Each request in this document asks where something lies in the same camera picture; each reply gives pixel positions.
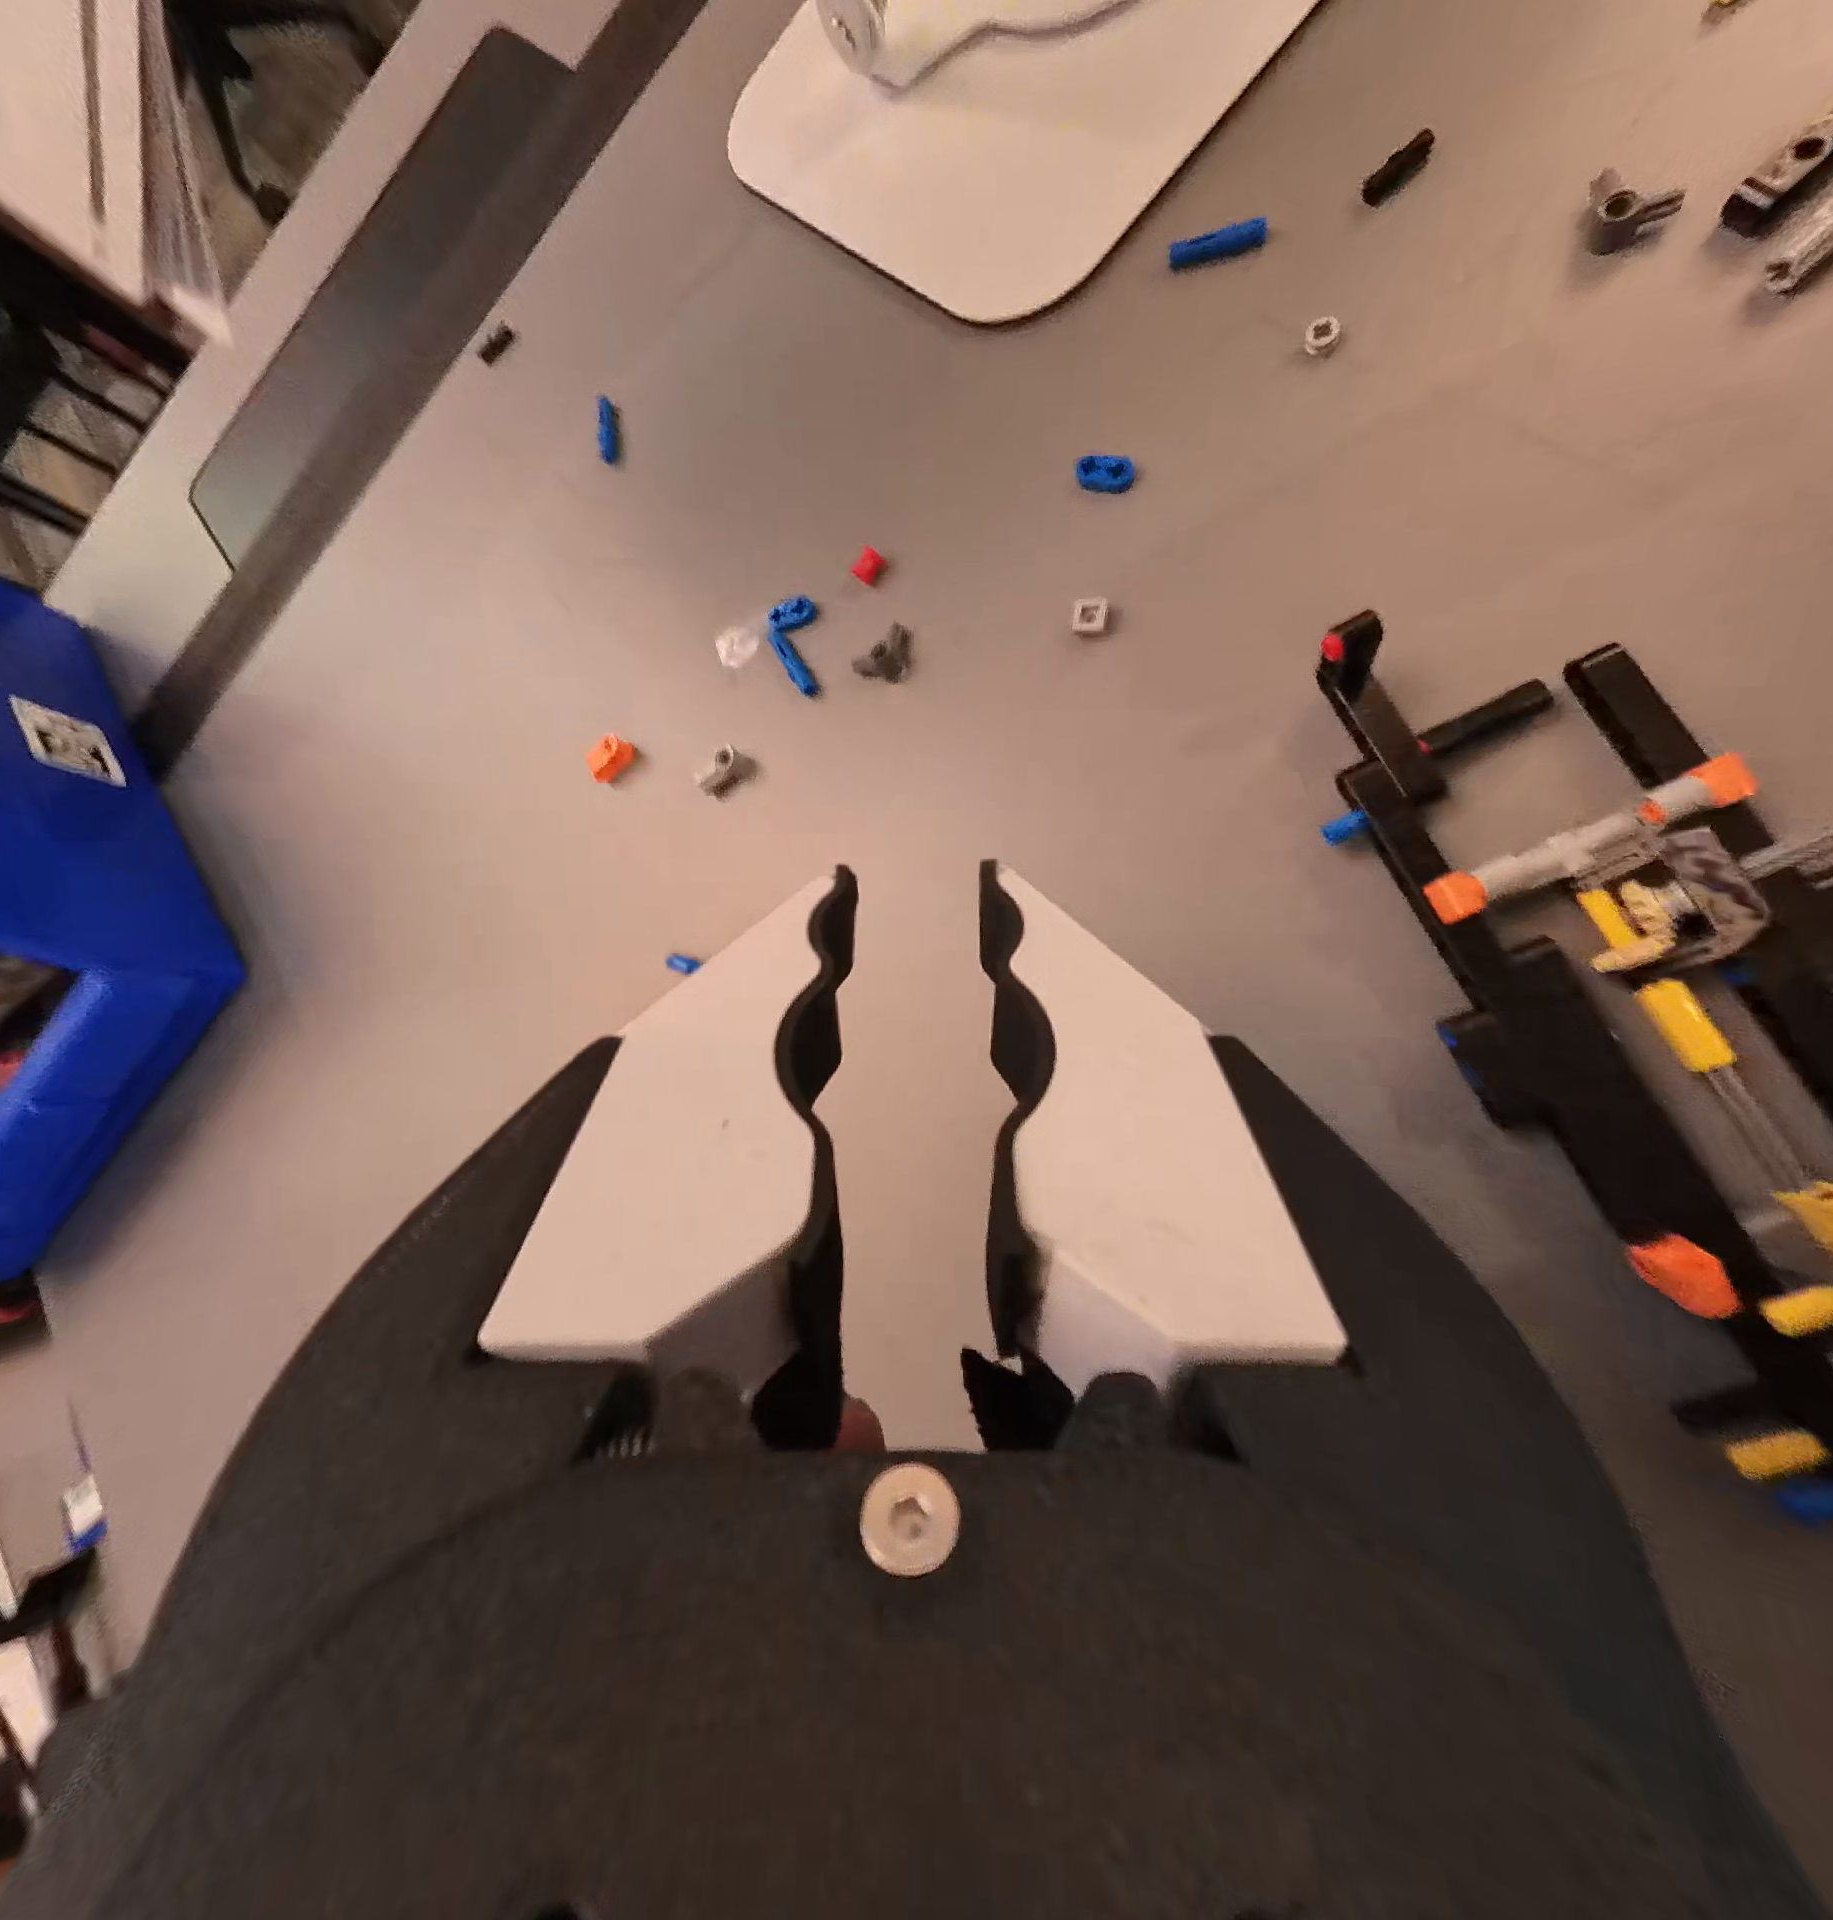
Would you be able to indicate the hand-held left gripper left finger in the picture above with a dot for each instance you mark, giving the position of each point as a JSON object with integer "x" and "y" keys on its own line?
{"x": 660, "y": 1201}

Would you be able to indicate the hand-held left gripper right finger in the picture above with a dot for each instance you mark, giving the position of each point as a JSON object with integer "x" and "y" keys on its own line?
{"x": 1171, "y": 1201}

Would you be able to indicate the black toy car chassis assembly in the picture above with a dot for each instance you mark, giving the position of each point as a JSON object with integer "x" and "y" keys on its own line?
{"x": 1546, "y": 1080}

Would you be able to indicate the blue two-hole toy link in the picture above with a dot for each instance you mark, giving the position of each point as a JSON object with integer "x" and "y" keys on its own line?
{"x": 1104, "y": 475}

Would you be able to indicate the black lego beam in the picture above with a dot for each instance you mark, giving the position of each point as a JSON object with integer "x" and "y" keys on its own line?
{"x": 1777, "y": 181}

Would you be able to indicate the orange toy piece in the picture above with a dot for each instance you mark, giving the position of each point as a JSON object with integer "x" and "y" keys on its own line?
{"x": 610, "y": 759}

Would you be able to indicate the blue toy axle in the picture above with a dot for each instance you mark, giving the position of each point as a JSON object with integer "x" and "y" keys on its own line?
{"x": 800, "y": 666}

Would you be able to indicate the clear toy piece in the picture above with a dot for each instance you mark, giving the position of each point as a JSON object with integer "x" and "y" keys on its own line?
{"x": 735, "y": 645}

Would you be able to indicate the dark grey toy angle connector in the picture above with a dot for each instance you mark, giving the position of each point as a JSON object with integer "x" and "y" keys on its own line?
{"x": 1613, "y": 216}
{"x": 886, "y": 656}

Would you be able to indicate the grey square toy piece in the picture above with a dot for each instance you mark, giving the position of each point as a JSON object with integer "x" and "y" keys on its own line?
{"x": 1079, "y": 618}

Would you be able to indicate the small blue toy connector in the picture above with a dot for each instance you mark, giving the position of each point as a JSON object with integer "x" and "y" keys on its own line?
{"x": 778, "y": 615}

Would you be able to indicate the blue parts bin with tag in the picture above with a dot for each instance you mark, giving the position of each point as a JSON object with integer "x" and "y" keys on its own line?
{"x": 90, "y": 871}

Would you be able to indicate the small black toy pin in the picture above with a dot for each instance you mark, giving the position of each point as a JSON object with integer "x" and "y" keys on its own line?
{"x": 496, "y": 342}

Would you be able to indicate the light grey toy bush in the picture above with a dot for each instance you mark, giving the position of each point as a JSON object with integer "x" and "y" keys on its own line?
{"x": 1305, "y": 335}

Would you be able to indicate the long blue toy axle pin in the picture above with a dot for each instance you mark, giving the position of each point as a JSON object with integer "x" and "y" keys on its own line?
{"x": 1216, "y": 245}

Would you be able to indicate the white stand base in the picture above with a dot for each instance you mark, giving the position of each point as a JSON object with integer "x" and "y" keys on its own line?
{"x": 1006, "y": 211}

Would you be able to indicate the black toy pin connector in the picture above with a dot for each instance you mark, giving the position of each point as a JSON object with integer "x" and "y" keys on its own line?
{"x": 1395, "y": 167}

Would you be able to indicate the light grey toy tube connector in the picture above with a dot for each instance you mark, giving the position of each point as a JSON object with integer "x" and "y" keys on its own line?
{"x": 1815, "y": 246}

